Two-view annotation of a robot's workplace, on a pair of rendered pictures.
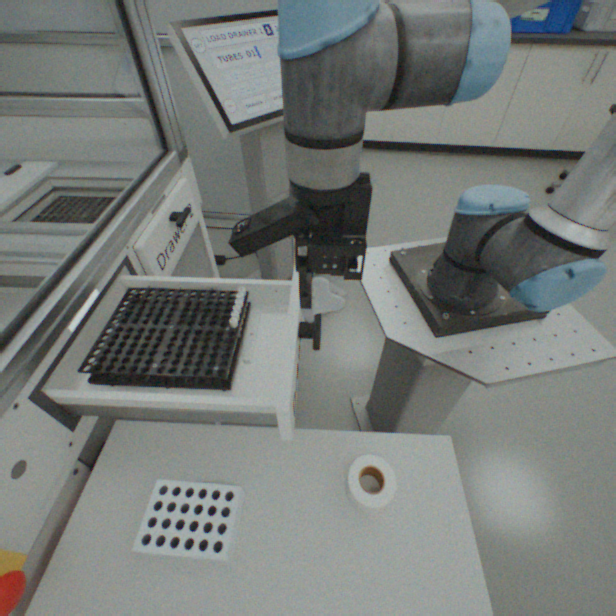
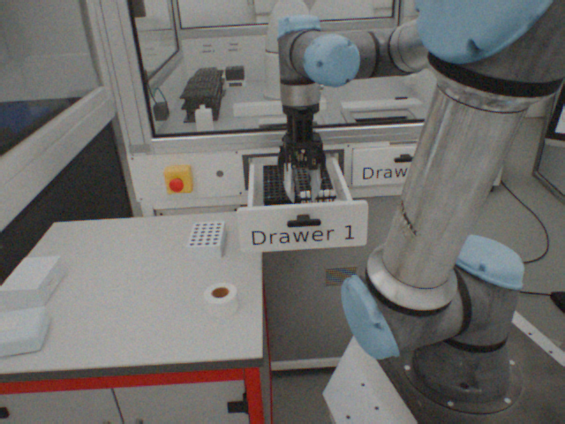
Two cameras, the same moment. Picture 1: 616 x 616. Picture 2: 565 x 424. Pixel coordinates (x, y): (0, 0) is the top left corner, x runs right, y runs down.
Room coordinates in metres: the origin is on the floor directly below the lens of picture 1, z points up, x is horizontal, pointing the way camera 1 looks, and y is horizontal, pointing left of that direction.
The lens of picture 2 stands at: (0.23, -0.85, 1.39)
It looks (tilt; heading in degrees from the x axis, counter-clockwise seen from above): 28 degrees down; 86
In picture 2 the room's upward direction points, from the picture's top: 3 degrees counter-clockwise
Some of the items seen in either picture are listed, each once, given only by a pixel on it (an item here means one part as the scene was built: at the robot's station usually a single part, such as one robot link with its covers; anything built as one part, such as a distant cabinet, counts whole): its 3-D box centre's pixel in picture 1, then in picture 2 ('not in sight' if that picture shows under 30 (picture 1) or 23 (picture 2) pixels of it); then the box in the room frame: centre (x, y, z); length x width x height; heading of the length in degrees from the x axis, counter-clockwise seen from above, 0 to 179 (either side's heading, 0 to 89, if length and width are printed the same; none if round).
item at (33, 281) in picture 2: not in sight; (33, 281); (-0.30, 0.04, 0.79); 0.13 x 0.09 x 0.05; 87
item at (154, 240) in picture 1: (171, 227); (402, 164); (0.66, 0.34, 0.87); 0.29 x 0.02 x 0.11; 177
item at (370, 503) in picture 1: (370, 483); (221, 299); (0.14, -0.09, 0.78); 0.07 x 0.07 x 0.04
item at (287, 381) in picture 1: (293, 341); (303, 226); (0.33, 0.03, 0.87); 0.29 x 0.02 x 0.11; 177
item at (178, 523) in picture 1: (192, 519); (207, 239); (0.09, 0.17, 0.78); 0.12 x 0.08 x 0.04; 86
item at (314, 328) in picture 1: (309, 330); (303, 220); (0.33, 0.01, 0.91); 0.07 x 0.04 x 0.01; 177
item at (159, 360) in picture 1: (177, 338); (297, 190); (0.34, 0.23, 0.87); 0.22 x 0.18 x 0.06; 87
